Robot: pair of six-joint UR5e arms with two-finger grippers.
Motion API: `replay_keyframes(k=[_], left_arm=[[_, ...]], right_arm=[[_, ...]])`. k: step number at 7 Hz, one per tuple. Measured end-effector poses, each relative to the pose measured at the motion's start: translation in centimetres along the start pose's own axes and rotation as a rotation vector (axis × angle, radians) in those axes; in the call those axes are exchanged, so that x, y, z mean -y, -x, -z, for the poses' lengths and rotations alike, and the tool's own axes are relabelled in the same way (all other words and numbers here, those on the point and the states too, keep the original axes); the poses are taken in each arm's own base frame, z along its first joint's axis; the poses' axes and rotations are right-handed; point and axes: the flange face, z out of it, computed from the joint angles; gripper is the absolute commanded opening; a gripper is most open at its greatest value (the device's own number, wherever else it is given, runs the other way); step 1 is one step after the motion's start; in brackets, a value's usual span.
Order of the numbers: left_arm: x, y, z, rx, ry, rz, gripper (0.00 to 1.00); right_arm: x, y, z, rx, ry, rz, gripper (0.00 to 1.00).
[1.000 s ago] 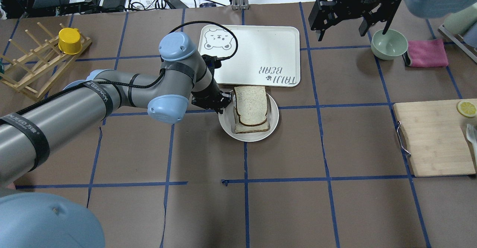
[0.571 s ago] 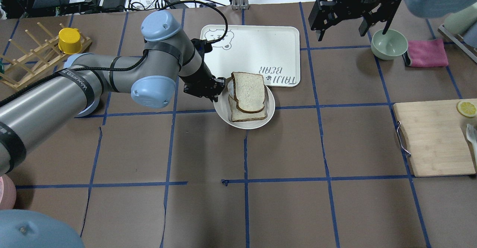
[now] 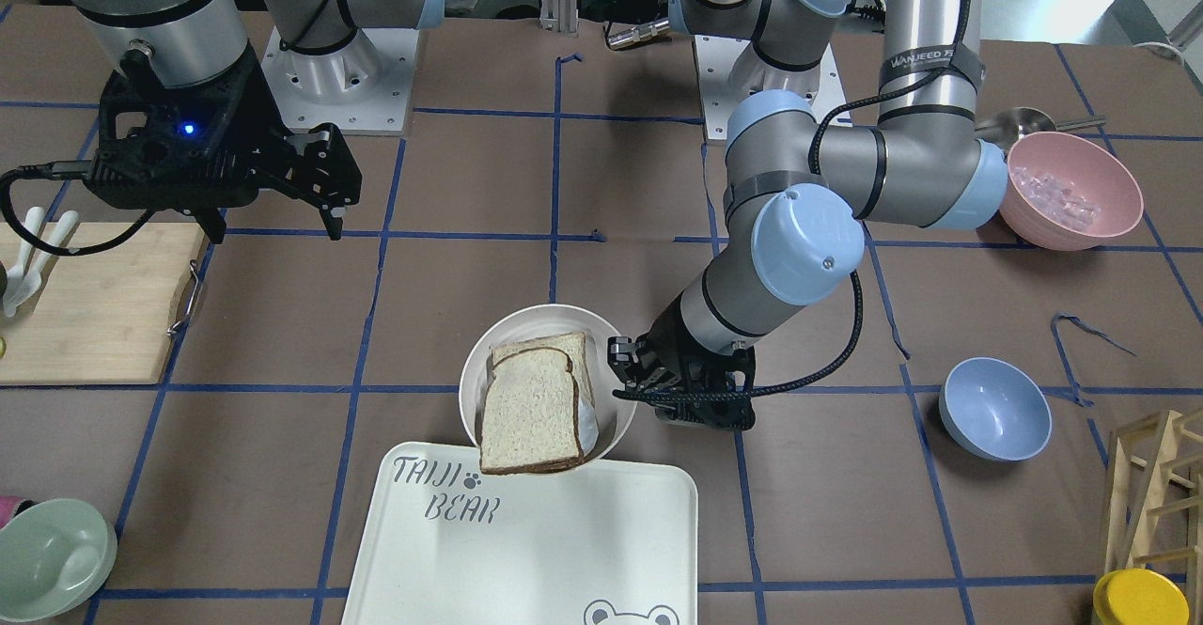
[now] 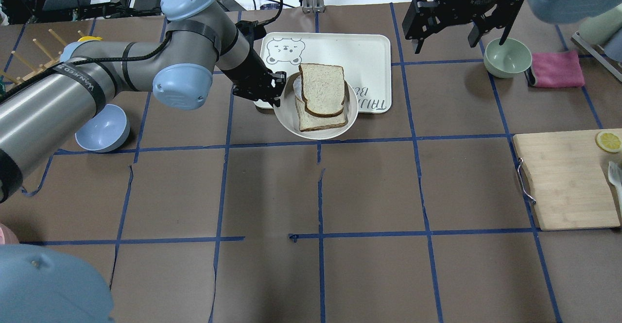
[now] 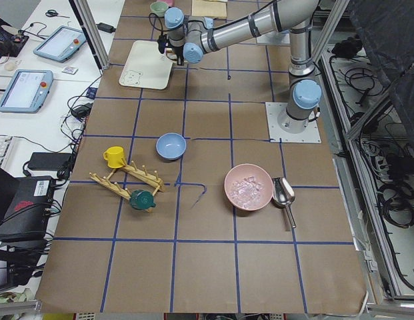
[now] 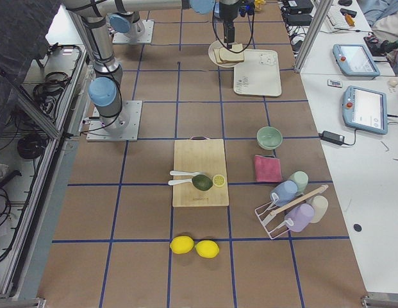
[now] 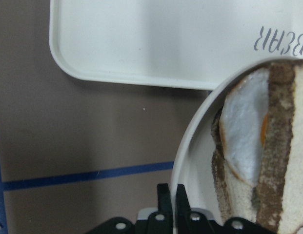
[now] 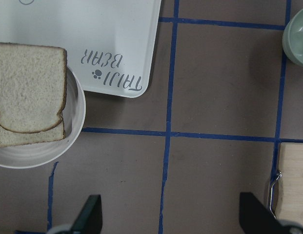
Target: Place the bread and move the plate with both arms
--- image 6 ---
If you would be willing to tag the upper teach pendant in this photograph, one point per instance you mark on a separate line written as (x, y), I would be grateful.
(355, 60)

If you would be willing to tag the wooden cutting board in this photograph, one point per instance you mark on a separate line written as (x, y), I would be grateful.
(199, 155)

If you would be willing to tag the green avocado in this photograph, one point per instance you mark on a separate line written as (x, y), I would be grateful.
(202, 182)

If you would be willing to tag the aluminium frame post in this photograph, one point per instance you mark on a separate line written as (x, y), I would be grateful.
(315, 26)

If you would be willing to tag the green bowl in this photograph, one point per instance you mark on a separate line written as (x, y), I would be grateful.
(269, 138)

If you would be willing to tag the bread slice on plate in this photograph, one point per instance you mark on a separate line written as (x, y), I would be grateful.
(235, 48)

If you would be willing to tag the white bread slice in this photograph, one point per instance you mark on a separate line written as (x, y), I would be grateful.
(229, 58)

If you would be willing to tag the blue cup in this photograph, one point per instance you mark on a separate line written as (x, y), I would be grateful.
(283, 193)

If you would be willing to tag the beige cup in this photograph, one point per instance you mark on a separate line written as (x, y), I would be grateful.
(320, 205)

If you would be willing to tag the cream round plate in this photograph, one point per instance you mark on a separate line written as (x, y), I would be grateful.
(216, 44)

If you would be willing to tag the lemon half slice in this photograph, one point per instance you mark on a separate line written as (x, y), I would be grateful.
(219, 180)

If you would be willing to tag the green cup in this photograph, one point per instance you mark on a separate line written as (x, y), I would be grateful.
(300, 178)

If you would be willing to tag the cream bear tray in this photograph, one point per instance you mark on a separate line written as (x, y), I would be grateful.
(258, 75)

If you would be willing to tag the black power adapter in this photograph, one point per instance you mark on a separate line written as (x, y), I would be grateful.
(331, 137)

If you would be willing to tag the white keyboard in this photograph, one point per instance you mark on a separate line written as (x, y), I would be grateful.
(335, 19)

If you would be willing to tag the teach pendant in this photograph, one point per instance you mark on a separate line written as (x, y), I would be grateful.
(365, 109)
(355, 60)

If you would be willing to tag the whole yellow lemon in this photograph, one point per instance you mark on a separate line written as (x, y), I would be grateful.
(181, 244)
(207, 249)

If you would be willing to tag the purple cup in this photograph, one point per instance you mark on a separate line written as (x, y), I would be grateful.
(299, 217)

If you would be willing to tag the pink cloth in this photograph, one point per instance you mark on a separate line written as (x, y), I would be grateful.
(267, 169)

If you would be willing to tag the whole yellow lemon left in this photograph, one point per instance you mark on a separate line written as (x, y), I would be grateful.
(181, 244)

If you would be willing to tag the whole yellow lemon right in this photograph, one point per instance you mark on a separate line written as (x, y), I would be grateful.
(207, 249)

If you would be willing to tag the lower teach pendant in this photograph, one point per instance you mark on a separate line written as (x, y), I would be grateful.
(365, 109)

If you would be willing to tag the white plastic knife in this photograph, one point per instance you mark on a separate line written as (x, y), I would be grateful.
(180, 181)

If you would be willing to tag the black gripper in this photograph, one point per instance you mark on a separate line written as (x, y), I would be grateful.
(228, 13)

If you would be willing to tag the white wire cup rack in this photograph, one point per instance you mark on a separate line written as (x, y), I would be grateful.
(272, 218)

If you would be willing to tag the white plastic fork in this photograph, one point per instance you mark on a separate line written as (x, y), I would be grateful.
(184, 173)

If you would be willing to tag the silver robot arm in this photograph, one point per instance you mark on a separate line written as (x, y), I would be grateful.
(129, 24)
(104, 91)

